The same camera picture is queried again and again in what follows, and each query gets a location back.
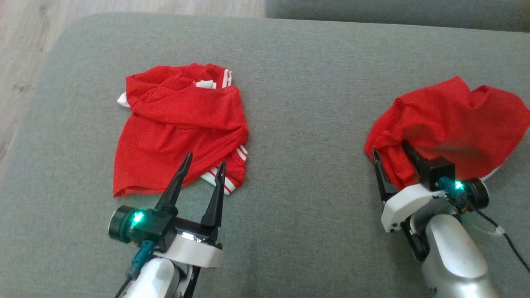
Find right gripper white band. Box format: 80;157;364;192
372;141;447;233

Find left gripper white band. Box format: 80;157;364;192
155;153;226;269

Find red shorts with white waistband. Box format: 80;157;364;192
364;76;530;191

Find red jersey with white sleeves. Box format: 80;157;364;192
113;63;250;198

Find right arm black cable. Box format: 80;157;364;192
439;177;530;274

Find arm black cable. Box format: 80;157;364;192
114;241;156;298
439;177;530;274

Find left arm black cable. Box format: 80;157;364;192
114;241;156;298

